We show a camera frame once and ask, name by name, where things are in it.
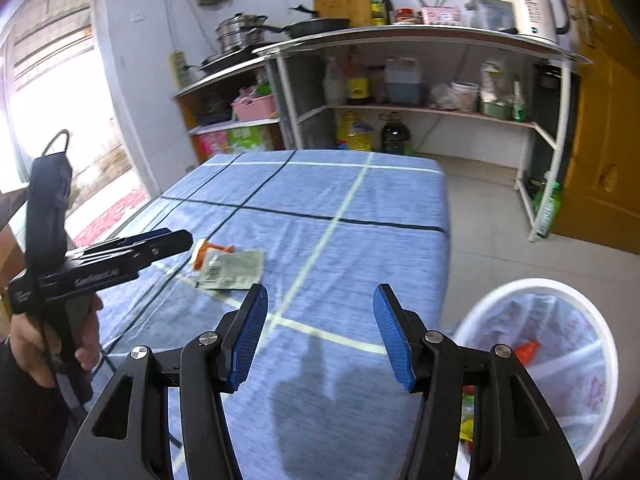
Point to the blue checked tablecloth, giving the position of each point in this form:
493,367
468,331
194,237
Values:
325,195

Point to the person's left forearm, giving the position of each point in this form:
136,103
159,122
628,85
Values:
25,420

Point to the white electric kettle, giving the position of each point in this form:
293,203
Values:
532,10

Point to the clear plastic bag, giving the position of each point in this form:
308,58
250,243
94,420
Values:
441,96

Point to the pink utensil holder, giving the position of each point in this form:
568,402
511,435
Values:
440,16

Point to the dark oil jug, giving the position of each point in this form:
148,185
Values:
396,136

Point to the blue plastic jug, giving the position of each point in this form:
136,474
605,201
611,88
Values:
402,85

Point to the wooden side cabinet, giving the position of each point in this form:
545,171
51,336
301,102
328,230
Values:
184,110

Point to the white green plastic bag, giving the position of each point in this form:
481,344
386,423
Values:
492,80

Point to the white bin with liner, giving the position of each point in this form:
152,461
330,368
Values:
530,286

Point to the white plastic tub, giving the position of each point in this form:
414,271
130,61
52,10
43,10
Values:
465,96

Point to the red lidded jar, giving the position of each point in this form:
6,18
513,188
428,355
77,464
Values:
406,16

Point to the green plastic bowl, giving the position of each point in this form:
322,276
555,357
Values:
494,106

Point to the black frying pan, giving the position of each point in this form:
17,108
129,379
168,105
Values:
315,26

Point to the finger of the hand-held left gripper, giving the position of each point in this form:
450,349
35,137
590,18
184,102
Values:
170,245
145,235

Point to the clear plastic bottle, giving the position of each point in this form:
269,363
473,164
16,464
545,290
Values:
334,87

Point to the person's left hand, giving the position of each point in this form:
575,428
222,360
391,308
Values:
25,345

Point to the pink plastic basket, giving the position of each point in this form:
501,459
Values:
252,109

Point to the clear plastic container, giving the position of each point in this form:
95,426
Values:
492,12

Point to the red doormat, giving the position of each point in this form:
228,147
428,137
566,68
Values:
107,215

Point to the black induction cooker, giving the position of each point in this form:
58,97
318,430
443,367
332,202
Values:
225,59

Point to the yellow power strip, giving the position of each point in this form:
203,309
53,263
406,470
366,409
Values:
176,70

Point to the dark yellow-label sauce bottle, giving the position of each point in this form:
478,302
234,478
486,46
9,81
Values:
358,87

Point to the white metal shelf rack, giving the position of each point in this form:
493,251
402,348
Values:
288,100

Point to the steel pot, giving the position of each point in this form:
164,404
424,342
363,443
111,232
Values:
240,32

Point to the white orange sauce packet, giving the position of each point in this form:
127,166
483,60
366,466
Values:
230,267

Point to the orange wooden door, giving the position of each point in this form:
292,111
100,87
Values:
600,135

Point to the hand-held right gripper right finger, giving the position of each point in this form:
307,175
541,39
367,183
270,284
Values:
395,340

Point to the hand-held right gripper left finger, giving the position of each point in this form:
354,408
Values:
247,340

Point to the pink printed box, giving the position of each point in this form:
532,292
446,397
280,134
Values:
210,145

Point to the green dish soap bottle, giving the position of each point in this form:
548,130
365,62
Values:
519,102

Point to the yellow oil bottle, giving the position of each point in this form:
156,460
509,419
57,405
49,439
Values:
355,132

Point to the green printed carton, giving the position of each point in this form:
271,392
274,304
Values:
250,139

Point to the green plastic bottle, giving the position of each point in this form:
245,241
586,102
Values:
550,210

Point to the green-label sauce bottle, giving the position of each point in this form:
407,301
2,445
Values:
375,10

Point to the slim dark sauce bottle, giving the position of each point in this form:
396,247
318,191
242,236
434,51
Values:
386,6

